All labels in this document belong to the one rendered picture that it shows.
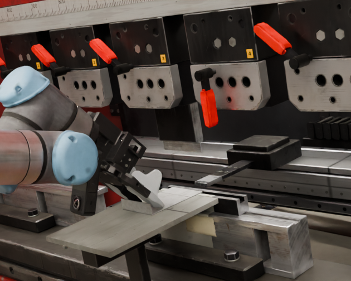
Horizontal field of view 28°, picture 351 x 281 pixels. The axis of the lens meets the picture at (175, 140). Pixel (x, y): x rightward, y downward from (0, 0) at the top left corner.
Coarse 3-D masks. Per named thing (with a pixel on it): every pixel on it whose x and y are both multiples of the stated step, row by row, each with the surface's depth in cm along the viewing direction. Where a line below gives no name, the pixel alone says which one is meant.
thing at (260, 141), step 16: (240, 144) 150; (256, 144) 148; (272, 144) 146; (288, 144) 148; (240, 160) 150; (256, 160) 146; (272, 160) 144; (288, 160) 148; (208, 176) 141; (224, 176) 140
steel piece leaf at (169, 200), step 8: (160, 192) 137; (128, 200) 129; (168, 200) 131; (176, 200) 131; (184, 200) 130; (128, 208) 130; (136, 208) 128; (144, 208) 126; (152, 208) 128; (160, 208) 128
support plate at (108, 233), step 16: (112, 208) 133; (176, 208) 127; (192, 208) 125; (80, 224) 127; (96, 224) 125; (112, 224) 124; (128, 224) 123; (144, 224) 121; (160, 224) 120; (176, 224) 121; (48, 240) 123; (64, 240) 120; (80, 240) 119; (96, 240) 117; (112, 240) 116; (128, 240) 115; (144, 240) 116; (112, 256) 111
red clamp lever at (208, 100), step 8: (200, 72) 113; (208, 72) 114; (200, 80) 114; (208, 80) 115; (208, 88) 115; (200, 96) 115; (208, 96) 115; (208, 104) 115; (208, 112) 115; (216, 112) 116; (208, 120) 115; (216, 120) 116
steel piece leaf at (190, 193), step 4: (168, 188) 139; (172, 188) 138; (176, 188) 138; (180, 188) 137; (164, 192) 137; (168, 192) 136; (172, 192) 136; (176, 192) 135; (180, 192) 135; (184, 192) 134; (188, 192) 134; (192, 192) 134; (196, 192) 133; (200, 192) 133; (188, 196) 132; (192, 196) 131
